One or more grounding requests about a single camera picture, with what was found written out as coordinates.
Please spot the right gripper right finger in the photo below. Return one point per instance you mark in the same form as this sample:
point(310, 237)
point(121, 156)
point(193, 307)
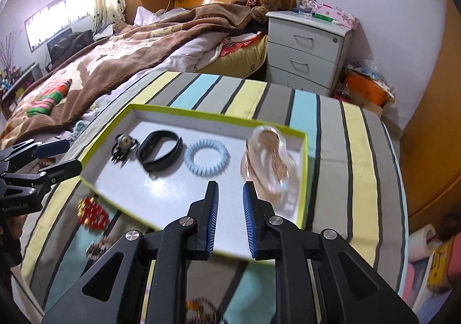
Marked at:
point(320, 278)

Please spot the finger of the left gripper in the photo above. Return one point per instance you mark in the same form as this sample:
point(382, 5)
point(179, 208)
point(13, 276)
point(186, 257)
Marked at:
point(54, 174)
point(50, 149)

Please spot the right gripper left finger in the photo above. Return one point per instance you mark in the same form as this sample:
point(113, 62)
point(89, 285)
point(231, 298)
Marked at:
point(142, 278)

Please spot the rose gold hair clip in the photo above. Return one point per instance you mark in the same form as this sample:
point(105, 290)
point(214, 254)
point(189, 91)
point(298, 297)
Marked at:
point(97, 248)

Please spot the black small hair claw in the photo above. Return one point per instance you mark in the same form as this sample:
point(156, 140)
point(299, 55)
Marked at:
point(123, 146)

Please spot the black wristband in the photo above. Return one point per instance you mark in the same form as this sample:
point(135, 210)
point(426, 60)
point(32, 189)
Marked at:
point(160, 150)

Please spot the translucent pink hair claw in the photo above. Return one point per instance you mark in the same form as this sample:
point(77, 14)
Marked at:
point(268, 164)

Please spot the person's left hand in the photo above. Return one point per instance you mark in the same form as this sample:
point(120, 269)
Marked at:
point(11, 231)

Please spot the red green folded cloth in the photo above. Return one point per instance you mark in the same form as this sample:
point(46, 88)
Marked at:
point(45, 103)

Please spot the green shallow cardboard box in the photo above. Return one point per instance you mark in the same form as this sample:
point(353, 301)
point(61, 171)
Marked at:
point(213, 146)

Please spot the striped tablecloth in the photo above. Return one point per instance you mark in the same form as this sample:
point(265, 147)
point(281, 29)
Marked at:
point(354, 181)

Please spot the paper towel roll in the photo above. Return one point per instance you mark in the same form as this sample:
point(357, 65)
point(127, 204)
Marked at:
point(422, 243)

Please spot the brown fleece blanket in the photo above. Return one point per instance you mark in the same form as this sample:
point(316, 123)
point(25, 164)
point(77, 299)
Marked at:
point(19, 126)

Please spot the wooden door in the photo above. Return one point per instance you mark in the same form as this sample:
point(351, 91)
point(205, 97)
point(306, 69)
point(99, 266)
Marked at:
point(430, 146)

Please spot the orange storage box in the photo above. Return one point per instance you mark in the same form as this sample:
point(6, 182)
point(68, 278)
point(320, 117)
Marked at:
point(368, 89)

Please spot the yellow pillow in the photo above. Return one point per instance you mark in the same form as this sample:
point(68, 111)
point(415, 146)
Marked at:
point(239, 56)

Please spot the grey bedside drawer cabinet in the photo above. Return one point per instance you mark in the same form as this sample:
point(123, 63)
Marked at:
point(305, 53)

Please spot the pink floral tissue box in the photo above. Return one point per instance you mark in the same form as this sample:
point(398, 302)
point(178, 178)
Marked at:
point(338, 15)

